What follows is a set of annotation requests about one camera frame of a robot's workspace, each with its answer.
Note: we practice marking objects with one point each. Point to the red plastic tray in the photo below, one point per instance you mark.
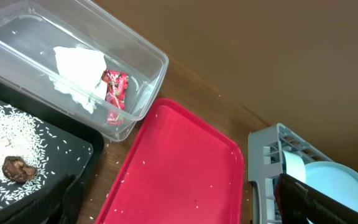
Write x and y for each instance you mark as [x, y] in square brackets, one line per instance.
[179, 170]

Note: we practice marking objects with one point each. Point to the white crumpled tissue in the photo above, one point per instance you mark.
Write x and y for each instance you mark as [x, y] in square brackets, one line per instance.
[82, 67]

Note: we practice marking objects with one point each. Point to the white rice pile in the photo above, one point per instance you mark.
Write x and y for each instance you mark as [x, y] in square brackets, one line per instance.
[51, 150]

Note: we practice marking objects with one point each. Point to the dark food scrap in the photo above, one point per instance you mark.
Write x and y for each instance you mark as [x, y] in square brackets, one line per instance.
[15, 169]

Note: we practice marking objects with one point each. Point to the grey dishwasher rack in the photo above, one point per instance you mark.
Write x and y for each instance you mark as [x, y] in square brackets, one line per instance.
[266, 162]

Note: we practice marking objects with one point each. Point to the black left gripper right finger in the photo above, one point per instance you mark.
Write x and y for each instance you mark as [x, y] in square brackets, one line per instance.
[300, 204]

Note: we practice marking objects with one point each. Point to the light blue plate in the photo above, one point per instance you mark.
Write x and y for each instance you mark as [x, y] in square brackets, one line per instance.
[334, 180]

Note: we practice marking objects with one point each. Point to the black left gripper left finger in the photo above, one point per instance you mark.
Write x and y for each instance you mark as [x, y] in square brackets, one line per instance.
[59, 204]

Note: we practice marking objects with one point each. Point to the light blue bowl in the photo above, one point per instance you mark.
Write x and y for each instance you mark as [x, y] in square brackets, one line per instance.
[294, 166]

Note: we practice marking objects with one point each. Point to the black waste tray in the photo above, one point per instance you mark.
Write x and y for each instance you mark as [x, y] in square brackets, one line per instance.
[64, 122]

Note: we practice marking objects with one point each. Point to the red snack wrapper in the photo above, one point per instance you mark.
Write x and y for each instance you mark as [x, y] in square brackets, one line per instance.
[116, 92]

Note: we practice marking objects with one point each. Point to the clear plastic bin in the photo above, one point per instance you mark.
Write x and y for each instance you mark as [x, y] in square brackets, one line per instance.
[31, 29]

